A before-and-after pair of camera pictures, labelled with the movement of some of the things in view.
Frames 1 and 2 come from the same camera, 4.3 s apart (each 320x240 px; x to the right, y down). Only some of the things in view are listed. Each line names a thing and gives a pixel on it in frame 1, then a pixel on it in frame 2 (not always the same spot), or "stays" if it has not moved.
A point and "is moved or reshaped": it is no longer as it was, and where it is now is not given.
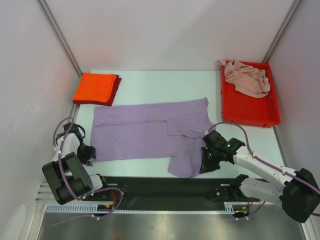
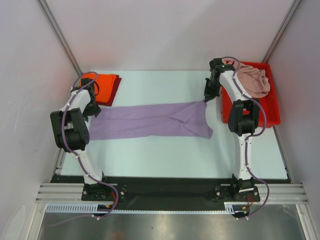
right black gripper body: x=207 y=160 -> x=210 y=88
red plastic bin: x=239 y=107 stays
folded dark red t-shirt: x=118 y=80 stays
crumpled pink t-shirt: x=246 y=79 stays
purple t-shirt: x=174 y=131 is moved or reshaped
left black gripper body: x=84 y=153 -> x=93 y=109
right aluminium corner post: x=281 y=31 stays
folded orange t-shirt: x=97 y=87 stays
